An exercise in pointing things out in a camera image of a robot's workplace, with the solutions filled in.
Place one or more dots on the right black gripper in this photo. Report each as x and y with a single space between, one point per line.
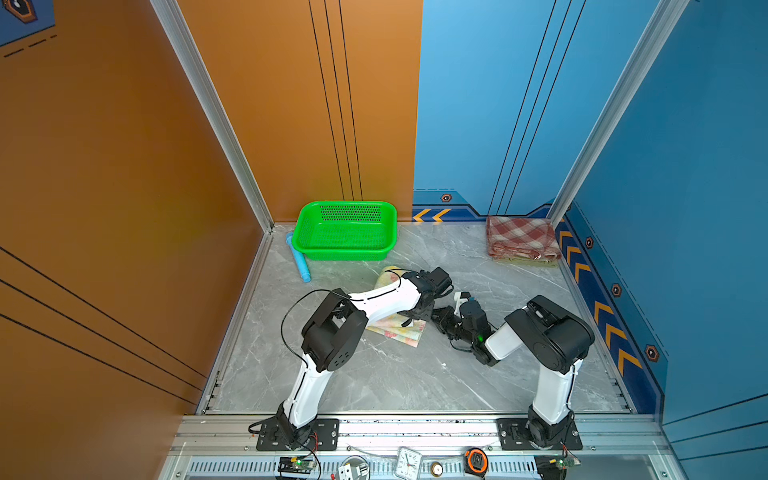
443 315

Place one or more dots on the red plaid skirt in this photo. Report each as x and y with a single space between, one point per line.
517 237

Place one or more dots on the green plastic basket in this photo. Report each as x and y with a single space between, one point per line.
346 230

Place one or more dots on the olive green skirt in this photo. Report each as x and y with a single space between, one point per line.
548 262

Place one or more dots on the white square clock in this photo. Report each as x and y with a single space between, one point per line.
408 464

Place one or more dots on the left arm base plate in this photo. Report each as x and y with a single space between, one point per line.
322 434

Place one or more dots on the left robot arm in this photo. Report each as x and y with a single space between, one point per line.
333 332

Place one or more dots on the orange black tape measure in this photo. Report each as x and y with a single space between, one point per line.
475 462

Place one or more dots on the right small circuit board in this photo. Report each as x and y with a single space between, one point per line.
565 462

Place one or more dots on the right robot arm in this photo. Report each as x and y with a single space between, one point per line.
559 341

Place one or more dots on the white power plug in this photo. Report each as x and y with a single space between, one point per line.
354 468

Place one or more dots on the light blue tube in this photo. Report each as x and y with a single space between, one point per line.
299 259

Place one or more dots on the cream yellow cloth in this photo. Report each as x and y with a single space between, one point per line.
391 326

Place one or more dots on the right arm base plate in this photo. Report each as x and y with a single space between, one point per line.
517 434

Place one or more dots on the green circuit board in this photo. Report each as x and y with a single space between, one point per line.
301 467

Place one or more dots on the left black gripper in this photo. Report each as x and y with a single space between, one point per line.
427 315

